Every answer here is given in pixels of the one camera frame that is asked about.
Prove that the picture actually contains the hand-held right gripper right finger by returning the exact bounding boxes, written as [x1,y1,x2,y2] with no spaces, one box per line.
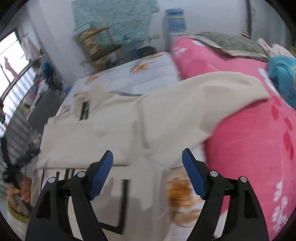
[181,148,270,241]

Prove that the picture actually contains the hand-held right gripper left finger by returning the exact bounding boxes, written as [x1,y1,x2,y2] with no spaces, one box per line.
[25,150,114,241]

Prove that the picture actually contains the cream zip jacket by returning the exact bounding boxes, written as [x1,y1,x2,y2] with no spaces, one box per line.
[30,71,271,239]

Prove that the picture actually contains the pink floral blanket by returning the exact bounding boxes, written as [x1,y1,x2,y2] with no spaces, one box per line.
[170,37,296,240]

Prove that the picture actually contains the green basin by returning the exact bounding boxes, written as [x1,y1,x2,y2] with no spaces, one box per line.
[6,202,31,224]

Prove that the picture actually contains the metal railing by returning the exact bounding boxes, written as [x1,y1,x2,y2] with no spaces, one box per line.
[0,67,44,163]

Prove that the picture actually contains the floral bed sheet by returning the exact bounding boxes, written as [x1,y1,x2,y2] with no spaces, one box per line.
[54,51,204,227]

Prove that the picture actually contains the wooden shelf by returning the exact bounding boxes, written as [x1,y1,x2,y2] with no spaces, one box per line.
[73,27,125,70]

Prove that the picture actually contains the teal cloth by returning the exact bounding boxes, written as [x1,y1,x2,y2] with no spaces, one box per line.
[267,56,296,112]

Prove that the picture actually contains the grey-green blanket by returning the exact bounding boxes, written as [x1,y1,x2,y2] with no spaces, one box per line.
[193,32,274,62]

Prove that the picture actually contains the pink hanging garment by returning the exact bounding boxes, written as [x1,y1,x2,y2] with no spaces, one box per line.
[3,57,19,79]

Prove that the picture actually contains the pale pink cloth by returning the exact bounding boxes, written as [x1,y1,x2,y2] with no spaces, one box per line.
[257,38,292,59]

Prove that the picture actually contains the window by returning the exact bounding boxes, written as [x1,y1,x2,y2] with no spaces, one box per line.
[0,30,30,95]

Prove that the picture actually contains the blue water jug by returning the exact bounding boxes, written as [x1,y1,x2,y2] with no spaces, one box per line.
[165,9,187,33]

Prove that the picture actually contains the teal wall hanging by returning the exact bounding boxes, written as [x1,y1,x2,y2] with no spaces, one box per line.
[72,0,160,43]

